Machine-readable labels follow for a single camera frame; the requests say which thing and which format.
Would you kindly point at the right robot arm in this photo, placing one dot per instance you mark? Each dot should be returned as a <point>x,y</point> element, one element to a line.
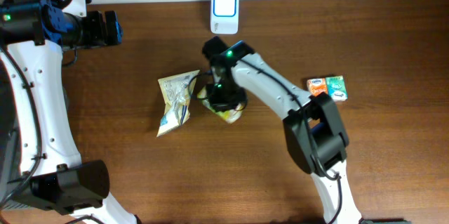
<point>315,135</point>

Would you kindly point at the white barcode scanner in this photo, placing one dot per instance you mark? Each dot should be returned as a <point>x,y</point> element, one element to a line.
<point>224,16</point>

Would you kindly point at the orange tissue pack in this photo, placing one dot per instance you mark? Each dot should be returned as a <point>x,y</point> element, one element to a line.
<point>317,86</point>

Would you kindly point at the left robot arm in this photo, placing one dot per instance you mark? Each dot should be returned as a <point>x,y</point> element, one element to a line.
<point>41,167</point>

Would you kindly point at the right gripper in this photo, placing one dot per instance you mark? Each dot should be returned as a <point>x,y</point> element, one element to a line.
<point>236,100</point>

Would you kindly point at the teal tissue pack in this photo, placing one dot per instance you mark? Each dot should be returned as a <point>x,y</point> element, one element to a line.
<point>336,88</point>

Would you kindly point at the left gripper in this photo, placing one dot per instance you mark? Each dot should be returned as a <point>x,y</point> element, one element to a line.
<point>102,37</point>

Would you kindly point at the cream snack bag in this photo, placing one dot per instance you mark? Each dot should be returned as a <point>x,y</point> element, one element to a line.
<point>175,90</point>

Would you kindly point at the grey plastic mesh basket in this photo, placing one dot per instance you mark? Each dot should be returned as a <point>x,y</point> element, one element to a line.
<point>10,142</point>

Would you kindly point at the green juice carton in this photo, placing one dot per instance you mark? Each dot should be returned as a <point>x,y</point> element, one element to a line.
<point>230,116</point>

